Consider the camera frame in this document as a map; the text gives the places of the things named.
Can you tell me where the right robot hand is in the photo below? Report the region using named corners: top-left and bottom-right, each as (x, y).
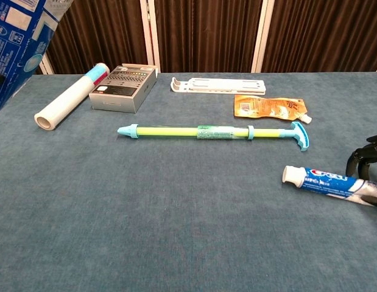
top-left (345, 133), bottom-right (377, 209)

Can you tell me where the blue white toothpaste box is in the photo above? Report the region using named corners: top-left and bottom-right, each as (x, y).
top-left (0, 0), bottom-right (74, 118)

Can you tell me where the blue white toothpaste tube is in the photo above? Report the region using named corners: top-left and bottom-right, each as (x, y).
top-left (281, 165), bottom-right (377, 203)

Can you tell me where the grey printed product box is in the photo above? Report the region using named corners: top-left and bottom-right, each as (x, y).
top-left (88, 63), bottom-right (160, 114)

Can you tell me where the white roll with blue label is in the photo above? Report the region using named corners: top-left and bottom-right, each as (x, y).
top-left (34, 63), bottom-right (110, 131)

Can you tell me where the orange spout pouch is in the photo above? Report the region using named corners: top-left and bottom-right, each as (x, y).
top-left (233, 94), bottom-right (313, 124)

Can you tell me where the white folding stand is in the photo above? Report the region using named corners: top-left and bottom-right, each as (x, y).
top-left (171, 77), bottom-right (267, 96)

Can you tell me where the green blue water squirter toy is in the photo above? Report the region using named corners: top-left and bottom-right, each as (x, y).
top-left (117, 120), bottom-right (311, 152)

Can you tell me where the blue felt table cover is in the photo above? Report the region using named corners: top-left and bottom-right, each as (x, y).
top-left (0, 71), bottom-right (377, 292)

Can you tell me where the dark brown pleated curtain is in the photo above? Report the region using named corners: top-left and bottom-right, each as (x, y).
top-left (44, 0), bottom-right (377, 75)

